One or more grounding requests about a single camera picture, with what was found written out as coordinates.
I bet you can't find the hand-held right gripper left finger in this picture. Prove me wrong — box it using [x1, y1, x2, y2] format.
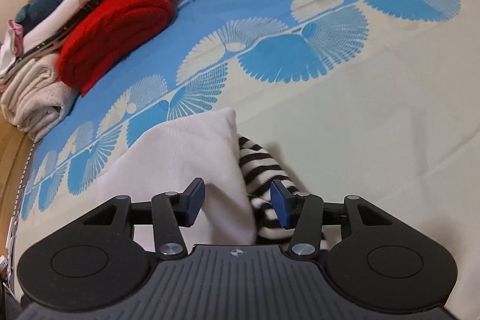
[80, 177, 206, 261]

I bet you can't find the stack of folded light clothes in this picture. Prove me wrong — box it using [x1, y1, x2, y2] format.
[0, 0, 125, 90]

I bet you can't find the black white striped hoodie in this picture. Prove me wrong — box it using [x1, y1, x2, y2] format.
[88, 107, 332, 255]

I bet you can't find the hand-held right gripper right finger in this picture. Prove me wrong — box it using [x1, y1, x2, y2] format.
[271, 179, 395, 261]

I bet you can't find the blue cream patterned blanket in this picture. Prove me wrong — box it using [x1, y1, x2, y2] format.
[15, 0, 480, 320]

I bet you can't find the cream folded blanket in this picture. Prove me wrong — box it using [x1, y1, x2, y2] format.
[0, 58, 82, 143]

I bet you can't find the red folded blanket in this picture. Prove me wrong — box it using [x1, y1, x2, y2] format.
[56, 0, 175, 98]

